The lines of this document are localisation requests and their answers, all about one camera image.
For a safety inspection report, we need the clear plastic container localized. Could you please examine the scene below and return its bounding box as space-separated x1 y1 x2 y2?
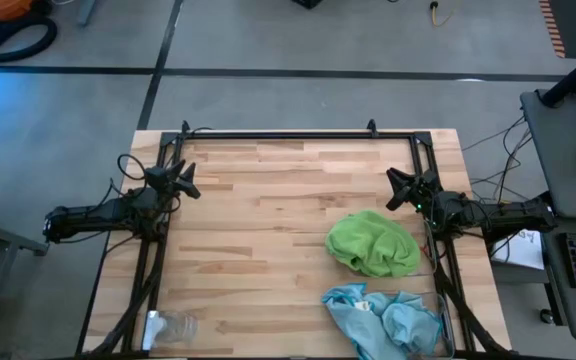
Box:
141 308 200 352

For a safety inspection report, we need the orange shop vacuum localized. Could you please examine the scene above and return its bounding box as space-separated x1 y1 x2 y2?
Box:
0 0 59 64

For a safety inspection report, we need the clear plastic basket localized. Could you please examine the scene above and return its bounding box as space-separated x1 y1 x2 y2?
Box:
407 292 458 360
416 232 443 279

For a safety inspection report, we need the white paper sheet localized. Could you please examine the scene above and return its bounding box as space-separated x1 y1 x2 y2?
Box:
489 227 547 272

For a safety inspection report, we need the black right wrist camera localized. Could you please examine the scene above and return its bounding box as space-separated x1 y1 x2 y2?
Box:
419 168 443 187

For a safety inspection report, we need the black diagonal pole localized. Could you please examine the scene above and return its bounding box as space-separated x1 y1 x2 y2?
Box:
539 40 576 109

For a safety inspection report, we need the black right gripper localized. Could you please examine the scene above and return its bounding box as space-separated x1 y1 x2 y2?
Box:
385 166 437 212

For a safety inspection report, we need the green microfiber towel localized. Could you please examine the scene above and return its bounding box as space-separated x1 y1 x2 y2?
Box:
324 209 423 279

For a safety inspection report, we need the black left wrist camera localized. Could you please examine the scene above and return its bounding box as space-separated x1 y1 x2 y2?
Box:
143 165 167 185

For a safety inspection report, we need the grey desk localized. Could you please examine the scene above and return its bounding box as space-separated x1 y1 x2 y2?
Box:
536 215 576 344
519 88 576 221

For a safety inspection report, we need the black aluminium rig frame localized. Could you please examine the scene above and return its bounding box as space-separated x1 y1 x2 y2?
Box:
75 118 514 360

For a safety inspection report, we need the grey floor object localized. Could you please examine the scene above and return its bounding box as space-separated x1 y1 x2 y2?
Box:
74 0 100 27

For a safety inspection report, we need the yellow floor cable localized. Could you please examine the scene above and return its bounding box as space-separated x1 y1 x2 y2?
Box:
427 0 458 29

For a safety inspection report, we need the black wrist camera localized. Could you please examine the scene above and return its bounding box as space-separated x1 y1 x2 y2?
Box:
143 165 167 185
419 168 443 187

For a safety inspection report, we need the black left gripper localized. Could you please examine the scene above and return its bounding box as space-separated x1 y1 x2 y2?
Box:
149 158 203 202

